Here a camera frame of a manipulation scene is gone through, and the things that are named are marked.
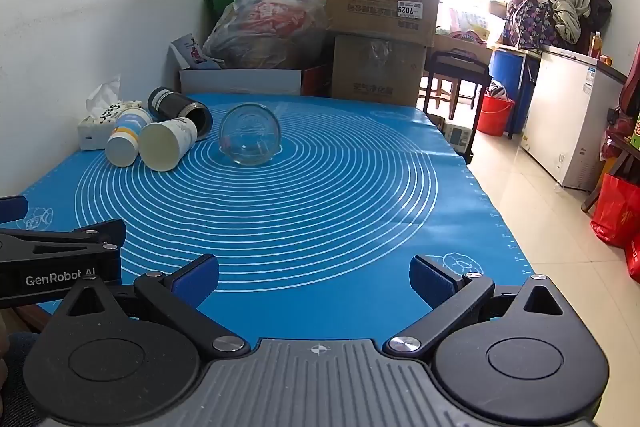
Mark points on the flat cardboard box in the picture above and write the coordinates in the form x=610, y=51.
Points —
x=465, y=47

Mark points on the blue silicone mat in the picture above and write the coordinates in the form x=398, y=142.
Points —
x=320, y=207

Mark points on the orange drink bottle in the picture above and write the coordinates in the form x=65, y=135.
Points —
x=595, y=47

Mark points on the long white box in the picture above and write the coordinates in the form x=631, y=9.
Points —
x=240, y=82

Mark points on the black metal table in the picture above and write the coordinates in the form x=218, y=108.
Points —
x=457, y=64

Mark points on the red box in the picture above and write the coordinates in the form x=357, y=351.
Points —
x=316, y=82

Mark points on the red shopping bag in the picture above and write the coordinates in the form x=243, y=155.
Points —
x=617, y=209
x=634, y=259

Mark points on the small cardboard box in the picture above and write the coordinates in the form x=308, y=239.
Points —
x=375, y=72

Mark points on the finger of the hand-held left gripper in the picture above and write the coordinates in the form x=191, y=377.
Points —
x=65, y=237
x=12, y=208

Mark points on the white cup with blue label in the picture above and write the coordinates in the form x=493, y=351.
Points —
x=125, y=134

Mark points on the black cylindrical cup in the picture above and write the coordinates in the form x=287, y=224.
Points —
x=182, y=109

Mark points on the blue barrel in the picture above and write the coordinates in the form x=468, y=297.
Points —
x=505, y=72

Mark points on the small open white carton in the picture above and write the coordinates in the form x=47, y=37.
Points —
x=192, y=52

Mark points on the white chest freezer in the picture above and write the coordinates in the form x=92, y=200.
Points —
x=560, y=117

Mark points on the person's leg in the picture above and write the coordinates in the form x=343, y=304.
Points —
x=20, y=372

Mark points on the wooden chair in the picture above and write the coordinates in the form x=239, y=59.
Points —
x=445, y=89

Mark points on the red bucket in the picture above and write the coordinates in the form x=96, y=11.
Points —
x=494, y=114

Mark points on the floral fabric bag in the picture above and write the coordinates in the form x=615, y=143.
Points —
x=530, y=22

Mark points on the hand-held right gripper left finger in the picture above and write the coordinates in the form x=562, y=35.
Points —
x=197, y=281

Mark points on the translucent plastic bag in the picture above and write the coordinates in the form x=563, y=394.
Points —
x=265, y=32

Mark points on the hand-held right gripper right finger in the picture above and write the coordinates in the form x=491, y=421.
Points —
x=433, y=279

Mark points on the grey green cloth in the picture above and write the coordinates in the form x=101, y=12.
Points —
x=566, y=19

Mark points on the clear glass cup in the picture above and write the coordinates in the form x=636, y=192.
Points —
x=250, y=134

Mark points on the white paper cup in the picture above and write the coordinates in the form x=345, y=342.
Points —
x=162, y=147

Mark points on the white tissue pack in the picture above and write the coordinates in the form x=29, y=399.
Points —
x=97, y=117

